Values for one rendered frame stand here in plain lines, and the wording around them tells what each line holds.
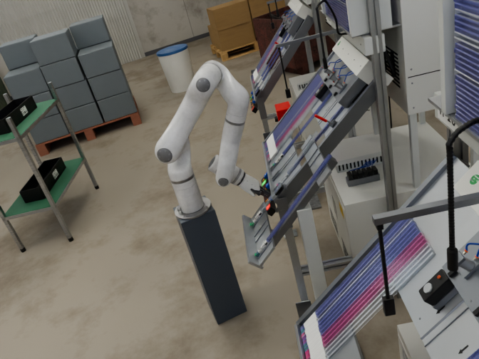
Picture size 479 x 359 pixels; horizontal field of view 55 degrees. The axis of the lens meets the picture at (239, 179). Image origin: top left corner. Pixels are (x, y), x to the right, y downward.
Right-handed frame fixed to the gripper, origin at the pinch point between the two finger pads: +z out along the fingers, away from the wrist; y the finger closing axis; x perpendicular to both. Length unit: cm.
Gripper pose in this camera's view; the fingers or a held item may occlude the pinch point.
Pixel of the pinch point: (266, 194)
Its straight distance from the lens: 225.1
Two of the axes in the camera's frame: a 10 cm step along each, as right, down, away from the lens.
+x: 5.7, -7.3, -3.8
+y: 0.3, 4.7, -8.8
